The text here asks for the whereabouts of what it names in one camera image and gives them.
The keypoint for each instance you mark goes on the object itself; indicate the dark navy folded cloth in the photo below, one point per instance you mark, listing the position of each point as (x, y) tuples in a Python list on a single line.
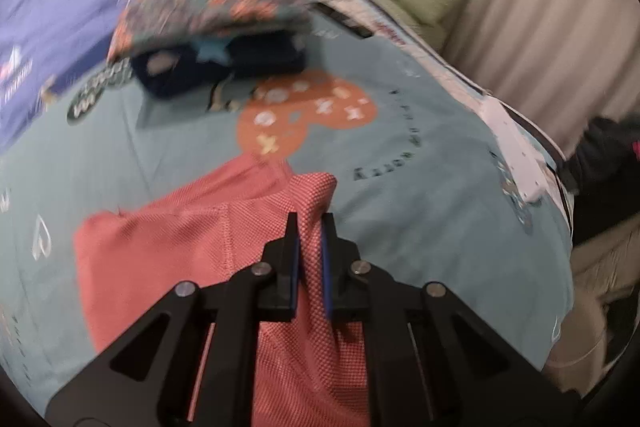
[(270, 54)]

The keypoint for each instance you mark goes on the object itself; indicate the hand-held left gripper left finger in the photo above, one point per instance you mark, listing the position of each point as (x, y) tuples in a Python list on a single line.
[(295, 269)]

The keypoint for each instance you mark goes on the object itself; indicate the navy garment with pale print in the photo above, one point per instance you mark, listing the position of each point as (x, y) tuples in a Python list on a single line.
[(170, 74)]

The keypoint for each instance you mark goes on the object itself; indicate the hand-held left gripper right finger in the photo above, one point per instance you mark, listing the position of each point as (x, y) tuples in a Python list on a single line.
[(327, 277)]

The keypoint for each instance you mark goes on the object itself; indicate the black flat object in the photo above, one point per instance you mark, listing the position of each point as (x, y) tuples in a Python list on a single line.
[(345, 19)]

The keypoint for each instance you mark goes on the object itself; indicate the beige cloth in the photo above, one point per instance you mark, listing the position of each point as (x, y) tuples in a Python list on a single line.
[(595, 307)]

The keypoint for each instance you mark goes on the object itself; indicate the salmon red knit garment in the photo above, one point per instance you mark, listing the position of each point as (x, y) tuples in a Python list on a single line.
[(150, 247)]

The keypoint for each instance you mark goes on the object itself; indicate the folded floral cloth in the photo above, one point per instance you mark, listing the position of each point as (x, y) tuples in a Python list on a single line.
[(215, 2)]

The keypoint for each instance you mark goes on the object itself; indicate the teal printed blanket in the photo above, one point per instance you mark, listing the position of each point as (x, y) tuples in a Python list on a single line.
[(425, 207)]

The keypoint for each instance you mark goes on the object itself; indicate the blue printed duvet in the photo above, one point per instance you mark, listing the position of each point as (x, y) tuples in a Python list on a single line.
[(75, 7)]

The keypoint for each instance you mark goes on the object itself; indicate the beige curtain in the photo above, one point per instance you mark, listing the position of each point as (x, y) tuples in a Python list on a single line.
[(540, 7)]

